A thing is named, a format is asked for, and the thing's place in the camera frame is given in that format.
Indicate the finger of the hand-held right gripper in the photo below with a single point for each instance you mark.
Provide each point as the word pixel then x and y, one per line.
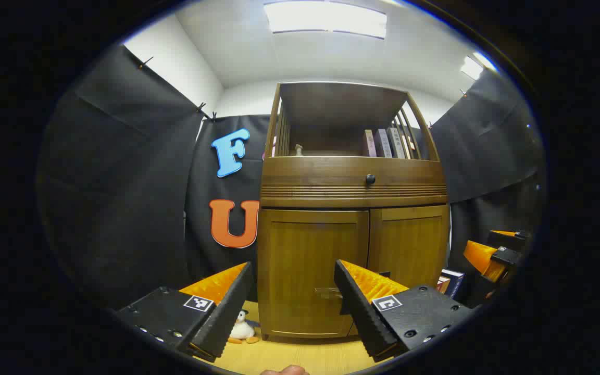
pixel 479 255
pixel 511 239

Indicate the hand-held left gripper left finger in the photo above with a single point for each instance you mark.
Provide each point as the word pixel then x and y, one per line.
pixel 227 312

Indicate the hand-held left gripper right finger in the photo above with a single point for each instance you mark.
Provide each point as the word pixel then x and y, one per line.
pixel 362 312

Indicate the wooden cabinet door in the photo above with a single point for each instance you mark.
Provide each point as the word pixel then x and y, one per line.
pixel 409 245
pixel 300 260

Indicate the wooden shoe cabinet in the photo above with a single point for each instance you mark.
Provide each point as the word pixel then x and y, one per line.
pixel 352 172

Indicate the penguin plush toy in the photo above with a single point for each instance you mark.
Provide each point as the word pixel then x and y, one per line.
pixel 241 329

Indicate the dark blue book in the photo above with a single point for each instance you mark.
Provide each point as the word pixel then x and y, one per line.
pixel 455 282

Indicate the clear tape strip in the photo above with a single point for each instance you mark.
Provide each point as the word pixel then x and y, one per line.
pixel 327 292

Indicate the black round drawer knob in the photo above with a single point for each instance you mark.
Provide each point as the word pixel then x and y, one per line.
pixel 370 179

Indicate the purple book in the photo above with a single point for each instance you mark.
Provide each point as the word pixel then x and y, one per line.
pixel 383 143

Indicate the black backdrop cloth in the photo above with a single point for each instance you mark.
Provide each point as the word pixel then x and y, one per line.
pixel 123 182

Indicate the small pale figurine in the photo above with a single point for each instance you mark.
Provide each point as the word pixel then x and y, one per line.
pixel 298 150

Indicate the small ceiling light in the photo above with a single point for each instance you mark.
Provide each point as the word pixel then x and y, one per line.
pixel 473 67

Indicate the large rectangular ceiling light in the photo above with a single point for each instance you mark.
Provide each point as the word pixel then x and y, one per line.
pixel 326 18

